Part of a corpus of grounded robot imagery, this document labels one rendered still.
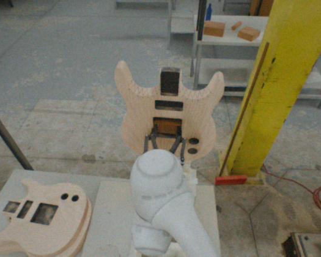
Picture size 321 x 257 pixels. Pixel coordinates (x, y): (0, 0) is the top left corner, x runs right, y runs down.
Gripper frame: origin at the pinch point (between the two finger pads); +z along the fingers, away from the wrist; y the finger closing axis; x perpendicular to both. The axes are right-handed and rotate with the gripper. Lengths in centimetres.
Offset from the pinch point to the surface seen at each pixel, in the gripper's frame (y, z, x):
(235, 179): 61, 73, -134
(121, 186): -24, 6, -53
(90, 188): -42, 5, -56
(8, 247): -67, -31, -51
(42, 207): -59, -12, -50
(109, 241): -23, -23, -53
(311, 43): 76, 81, -2
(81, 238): -36, -23, -51
